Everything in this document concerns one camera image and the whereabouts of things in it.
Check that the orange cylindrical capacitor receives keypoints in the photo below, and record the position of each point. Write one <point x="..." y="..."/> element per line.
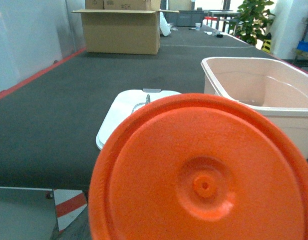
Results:
<point x="198" y="166"/>

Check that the pink plastic storage box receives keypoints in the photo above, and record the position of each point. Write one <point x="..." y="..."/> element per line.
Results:
<point x="276" y="89"/>

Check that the paper cup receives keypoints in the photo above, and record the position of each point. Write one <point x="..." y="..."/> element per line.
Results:
<point x="197" y="26"/>

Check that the large cardboard box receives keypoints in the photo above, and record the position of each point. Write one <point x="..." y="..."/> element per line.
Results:
<point x="123" y="31"/>

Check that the black table mat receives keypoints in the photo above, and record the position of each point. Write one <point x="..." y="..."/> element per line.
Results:
<point x="48" y="126"/>

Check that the green potted plant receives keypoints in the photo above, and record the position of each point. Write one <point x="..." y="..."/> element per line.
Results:
<point x="252" y="21"/>

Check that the small cardboard box on top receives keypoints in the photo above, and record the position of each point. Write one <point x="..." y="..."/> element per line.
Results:
<point x="153" y="5"/>

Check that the white box lid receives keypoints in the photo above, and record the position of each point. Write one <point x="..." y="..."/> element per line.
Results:
<point x="125" y="104"/>

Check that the yellow black striped post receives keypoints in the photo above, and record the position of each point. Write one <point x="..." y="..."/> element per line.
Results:
<point x="266" y="46"/>

